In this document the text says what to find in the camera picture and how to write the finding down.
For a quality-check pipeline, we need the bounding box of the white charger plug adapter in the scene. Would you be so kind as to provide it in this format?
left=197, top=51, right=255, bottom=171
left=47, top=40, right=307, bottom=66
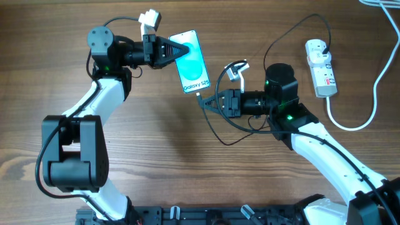
left=305, top=39, right=331, bottom=68

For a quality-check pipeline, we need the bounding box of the white power strip cord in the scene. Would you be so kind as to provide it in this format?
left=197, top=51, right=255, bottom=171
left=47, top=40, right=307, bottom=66
left=326, top=0, right=400, bottom=132

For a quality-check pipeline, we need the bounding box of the black USB charging cable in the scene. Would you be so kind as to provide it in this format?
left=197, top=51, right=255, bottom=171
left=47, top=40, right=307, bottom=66
left=195, top=13, right=333, bottom=147

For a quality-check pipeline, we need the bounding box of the white power strip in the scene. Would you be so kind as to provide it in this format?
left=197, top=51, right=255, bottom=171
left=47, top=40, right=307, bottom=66
left=310, top=64, right=338, bottom=98

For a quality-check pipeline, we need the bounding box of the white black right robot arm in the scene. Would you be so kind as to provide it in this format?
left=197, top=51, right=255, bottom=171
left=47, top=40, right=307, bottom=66
left=196, top=63, right=399, bottom=224

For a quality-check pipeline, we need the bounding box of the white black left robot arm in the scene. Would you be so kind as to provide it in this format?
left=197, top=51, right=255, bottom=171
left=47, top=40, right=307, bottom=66
left=35, top=26, right=190, bottom=224

